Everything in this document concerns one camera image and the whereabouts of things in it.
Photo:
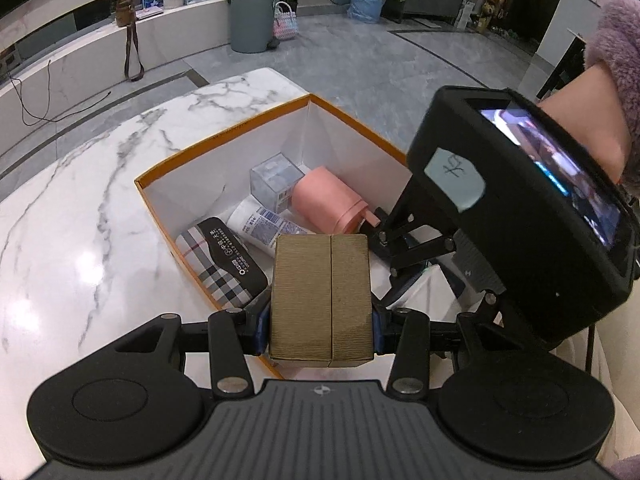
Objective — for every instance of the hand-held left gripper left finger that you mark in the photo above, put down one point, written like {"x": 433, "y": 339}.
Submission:
{"x": 261, "y": 332}

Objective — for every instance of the beige cloth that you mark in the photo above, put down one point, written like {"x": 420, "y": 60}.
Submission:
{"x": 610, "y": 400}

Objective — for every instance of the clear plastic cube box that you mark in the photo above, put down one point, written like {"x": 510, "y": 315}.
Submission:
{"x": 275, "y": 180}

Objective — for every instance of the pink cylindrical spout bottle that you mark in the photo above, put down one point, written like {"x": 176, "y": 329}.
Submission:
{"x": 325, "y": 200}

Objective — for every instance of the woven handbag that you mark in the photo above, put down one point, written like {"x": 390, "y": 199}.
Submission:
{"x": 286, "y": 22}

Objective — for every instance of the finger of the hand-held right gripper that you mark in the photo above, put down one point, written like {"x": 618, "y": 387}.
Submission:
{"x": 490, "y": 307}
{"x": 415, "y": 247}

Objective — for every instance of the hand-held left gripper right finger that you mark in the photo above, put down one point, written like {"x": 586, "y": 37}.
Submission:
{"x": 376, "y": 332}

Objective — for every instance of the white squeeze tube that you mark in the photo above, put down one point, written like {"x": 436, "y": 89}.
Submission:
{"x": 260, "y": 222}

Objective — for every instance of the white marble tv cabinet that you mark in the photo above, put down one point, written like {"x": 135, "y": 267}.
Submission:
{"x": 90, "y": 65}

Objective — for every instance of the plaid glasses case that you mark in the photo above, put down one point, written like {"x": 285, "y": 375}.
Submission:
{"x": 220, "y": 260}

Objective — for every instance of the person's right forearm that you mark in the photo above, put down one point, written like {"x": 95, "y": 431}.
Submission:
{"x": 590, "y": 115}

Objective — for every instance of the brown cube box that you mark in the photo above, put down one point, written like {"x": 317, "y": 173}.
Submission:
{"x": 320, "y": 300}

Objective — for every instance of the grey trash bin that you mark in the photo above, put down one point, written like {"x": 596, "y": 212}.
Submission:
{"x": 252, "y": 20}

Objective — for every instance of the orange cardboard box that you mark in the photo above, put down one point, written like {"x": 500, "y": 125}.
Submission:
{"x": 200, "y": 180}

